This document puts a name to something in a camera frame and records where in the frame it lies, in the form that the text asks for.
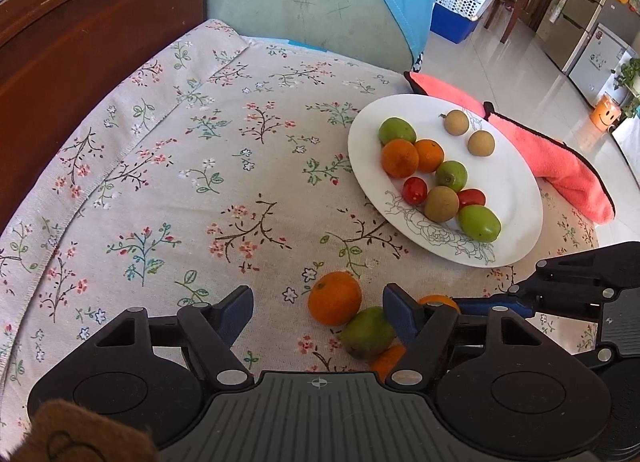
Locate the green jujube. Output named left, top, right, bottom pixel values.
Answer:
left=458, top=205, right=502, bottom=243
left=340, top=306, right=397, bottom=361
left=435, top=161, right=468, bottom=192
left=378, top=117, right=417, bottom=145

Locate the dark wooden headboard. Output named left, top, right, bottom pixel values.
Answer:
left=0, top=0, right=223, bottom=234

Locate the orange smiley bucket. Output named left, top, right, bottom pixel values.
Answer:
left=591, top=95, right=622, bottom=130

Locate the brown plush toy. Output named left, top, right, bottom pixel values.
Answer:
left=10, top=399, right=161, bottom=462

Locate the silver refrigerator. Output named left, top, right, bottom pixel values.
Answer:
left=535, top=0, right=640, bottom=74

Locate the brown longan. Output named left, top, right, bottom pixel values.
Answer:
left=467, top=130, right=496, bottom=156
left=440, top=110, right=471, bottom=134
left=424, top=185, right=460, bottom=223

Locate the blue plastic bin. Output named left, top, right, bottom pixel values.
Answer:
left=430, top=2, right=483, bottom=46

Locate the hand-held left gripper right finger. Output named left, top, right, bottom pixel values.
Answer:
left=382, top=283, right=549, bottom=389

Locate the red cherry tomato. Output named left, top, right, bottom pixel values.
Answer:
left=457, top=188, right=487, bottom=208
left=402, top=177, right=428, bottom=206

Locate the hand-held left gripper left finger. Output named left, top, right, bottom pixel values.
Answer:
left=94, top=285, right=255, bottom=391

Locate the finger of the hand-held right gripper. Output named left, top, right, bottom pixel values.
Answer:
left=572, top=346, right=617, bottom=369
left=456, top=241, right=640, bottom=317

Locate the white refrigerator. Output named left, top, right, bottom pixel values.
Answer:
left=568, top=24, right=636, bottom=103

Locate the small orange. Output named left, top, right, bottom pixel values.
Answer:
left=417, top=294, right=462, bottom=314
left=370, top=343, right=407, bottom=380
left=382, top=139, right=420, bottom=179
left=307, top=271, right=363, bottom=327
left=414, top=139, right=445, bottom=173

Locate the pink towel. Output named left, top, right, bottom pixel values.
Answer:
left=404, top=71, right=616, bottom=225

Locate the pale green chair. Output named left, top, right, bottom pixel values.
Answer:
left=206, top=0, right=426, bottom=74

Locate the green potted plant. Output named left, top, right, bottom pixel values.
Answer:
left=612, top=58, right=640, bottom=118

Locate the white flower-print plate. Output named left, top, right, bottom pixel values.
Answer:
left=347, top=94, right=544, bottom=268

